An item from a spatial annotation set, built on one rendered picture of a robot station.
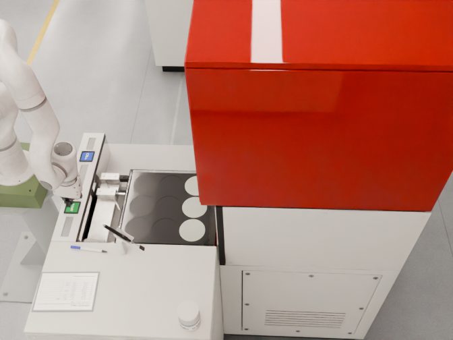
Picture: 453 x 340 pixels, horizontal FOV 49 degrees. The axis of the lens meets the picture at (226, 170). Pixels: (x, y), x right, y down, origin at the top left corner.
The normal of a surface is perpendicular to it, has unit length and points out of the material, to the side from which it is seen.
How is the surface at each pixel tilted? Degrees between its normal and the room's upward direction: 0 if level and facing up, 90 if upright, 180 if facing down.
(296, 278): 90
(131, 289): 0
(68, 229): 0
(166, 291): 0
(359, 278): 90
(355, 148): 90
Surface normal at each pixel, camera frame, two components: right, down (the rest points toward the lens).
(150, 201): -0.02, -0.62
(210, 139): -0.05, 0.78
